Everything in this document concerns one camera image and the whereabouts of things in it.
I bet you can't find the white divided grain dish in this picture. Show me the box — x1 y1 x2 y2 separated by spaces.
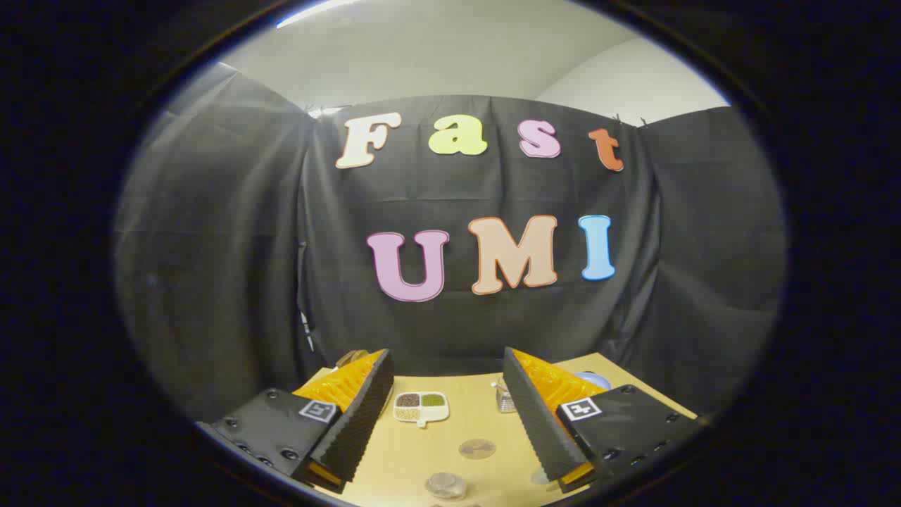
393 392 450 428

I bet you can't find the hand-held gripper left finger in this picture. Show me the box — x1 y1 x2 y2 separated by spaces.
196 349 395 494

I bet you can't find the wooden table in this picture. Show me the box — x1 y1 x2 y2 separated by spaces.
303 352 699 507

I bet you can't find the clear glass cup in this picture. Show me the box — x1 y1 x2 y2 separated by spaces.
424 472 468 501

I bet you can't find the black backdrop cloth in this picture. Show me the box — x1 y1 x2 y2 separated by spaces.
115 62 788 425

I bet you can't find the clear glass bottle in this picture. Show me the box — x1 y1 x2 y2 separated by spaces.
492 377 519 414

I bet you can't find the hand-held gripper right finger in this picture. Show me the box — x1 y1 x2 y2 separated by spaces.
502 346 705 494

